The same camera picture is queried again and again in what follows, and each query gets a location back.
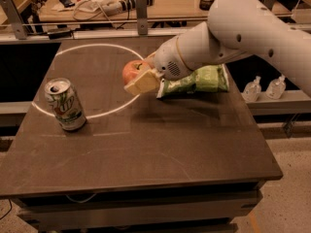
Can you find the metal bracket middle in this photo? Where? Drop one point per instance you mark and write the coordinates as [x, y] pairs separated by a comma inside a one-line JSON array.
[[141, 14]]

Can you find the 7up soda can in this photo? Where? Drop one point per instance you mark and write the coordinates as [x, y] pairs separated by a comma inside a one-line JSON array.
[[63, 99]]

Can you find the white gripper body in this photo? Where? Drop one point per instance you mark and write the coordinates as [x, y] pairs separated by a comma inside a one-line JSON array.
[[167, 61]]

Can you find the green chip bag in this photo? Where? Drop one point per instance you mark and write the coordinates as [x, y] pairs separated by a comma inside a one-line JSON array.
[[210, 78]]

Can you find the metal bracket left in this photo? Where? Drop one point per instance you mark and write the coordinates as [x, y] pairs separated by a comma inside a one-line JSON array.
[[14, 18]]

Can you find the clear sanitizer bottle right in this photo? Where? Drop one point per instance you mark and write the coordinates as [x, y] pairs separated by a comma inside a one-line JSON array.
[[276, 88]]

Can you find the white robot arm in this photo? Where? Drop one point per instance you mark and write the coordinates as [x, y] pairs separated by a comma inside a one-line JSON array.
[[233, 30]]

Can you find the clear sanitizer bottle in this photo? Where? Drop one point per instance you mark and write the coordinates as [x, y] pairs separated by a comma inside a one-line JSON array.
[[252, 90], [276, 88]]

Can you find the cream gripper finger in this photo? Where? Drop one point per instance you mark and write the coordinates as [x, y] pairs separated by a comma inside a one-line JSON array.
[[143, 81], [150, 56]]

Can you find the red apple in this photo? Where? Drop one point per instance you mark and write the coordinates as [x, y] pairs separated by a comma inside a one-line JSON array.
[[132, 69]]

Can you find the clear sanitizer bottle left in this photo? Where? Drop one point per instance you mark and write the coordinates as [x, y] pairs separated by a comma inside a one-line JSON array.
[[252, 90]]

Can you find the black mesh cup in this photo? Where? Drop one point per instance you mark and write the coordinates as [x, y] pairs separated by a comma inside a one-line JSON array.
[[205, 5]]

